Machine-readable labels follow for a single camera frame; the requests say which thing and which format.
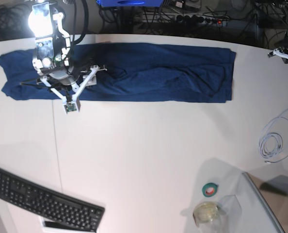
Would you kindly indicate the black computer keyboard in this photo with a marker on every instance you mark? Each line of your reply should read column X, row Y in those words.
column 61, row 210

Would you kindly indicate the black power strip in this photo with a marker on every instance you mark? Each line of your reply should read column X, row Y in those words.
column 202, row 19

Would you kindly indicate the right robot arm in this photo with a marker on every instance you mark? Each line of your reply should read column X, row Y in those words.
column 54, row 46

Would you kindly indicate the blue box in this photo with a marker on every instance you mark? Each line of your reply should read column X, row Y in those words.
column 121, row 3

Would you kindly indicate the green electrical tape roll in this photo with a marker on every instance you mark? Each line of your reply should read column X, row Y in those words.
column 209, row 189

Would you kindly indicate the glass panel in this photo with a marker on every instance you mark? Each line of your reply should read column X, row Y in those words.
column 275, row 193

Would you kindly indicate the dark blue t-shirt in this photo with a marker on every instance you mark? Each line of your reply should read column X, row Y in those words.
column 152, row 72

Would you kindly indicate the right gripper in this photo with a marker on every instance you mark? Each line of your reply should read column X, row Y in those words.
column 75, row 78

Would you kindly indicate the clear glass jar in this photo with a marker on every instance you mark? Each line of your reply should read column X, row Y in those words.
column 207, row 218

